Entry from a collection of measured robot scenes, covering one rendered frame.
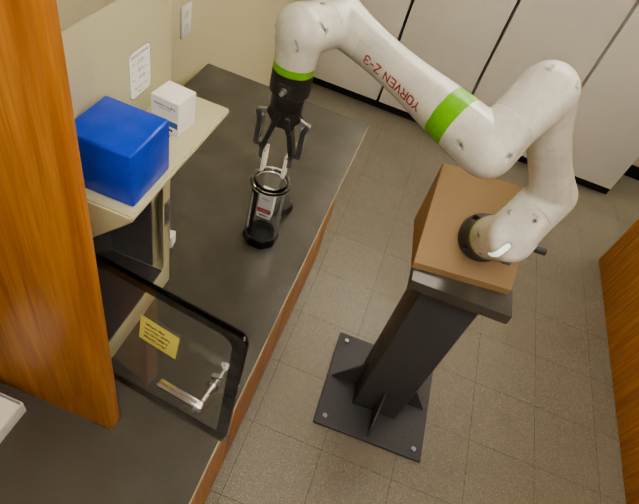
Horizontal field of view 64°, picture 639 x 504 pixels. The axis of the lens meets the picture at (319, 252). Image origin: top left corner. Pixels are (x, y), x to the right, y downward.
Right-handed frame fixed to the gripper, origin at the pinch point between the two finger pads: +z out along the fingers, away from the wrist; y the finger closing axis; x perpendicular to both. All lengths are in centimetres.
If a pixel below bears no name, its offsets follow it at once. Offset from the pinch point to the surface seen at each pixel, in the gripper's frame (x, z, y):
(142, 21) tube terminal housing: -35, -44, -15
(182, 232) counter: -9.3, 28.2, -20.1
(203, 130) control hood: -34.4, -28.6, -4.4
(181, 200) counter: 2.2, 28.1, -26.5
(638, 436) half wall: 47, 109, 180
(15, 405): -70, 25, -24
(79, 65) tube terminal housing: -50, -43, -15
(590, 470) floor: 29, 123, 164
